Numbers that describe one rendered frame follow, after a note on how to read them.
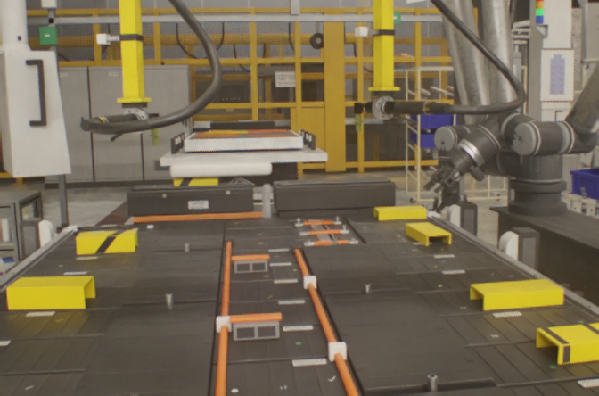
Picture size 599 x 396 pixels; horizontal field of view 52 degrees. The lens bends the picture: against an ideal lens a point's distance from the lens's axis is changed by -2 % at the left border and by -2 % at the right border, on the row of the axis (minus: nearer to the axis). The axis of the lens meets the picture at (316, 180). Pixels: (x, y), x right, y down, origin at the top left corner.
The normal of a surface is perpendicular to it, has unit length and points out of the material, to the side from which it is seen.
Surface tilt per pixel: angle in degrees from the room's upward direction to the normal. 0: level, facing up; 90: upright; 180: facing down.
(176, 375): 0
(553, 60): 90
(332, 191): 90
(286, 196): 90
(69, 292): 90
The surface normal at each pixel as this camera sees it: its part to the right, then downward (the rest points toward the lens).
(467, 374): -0.02, -0.99
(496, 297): 0.14, 0.13
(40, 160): 0.53, 0.10
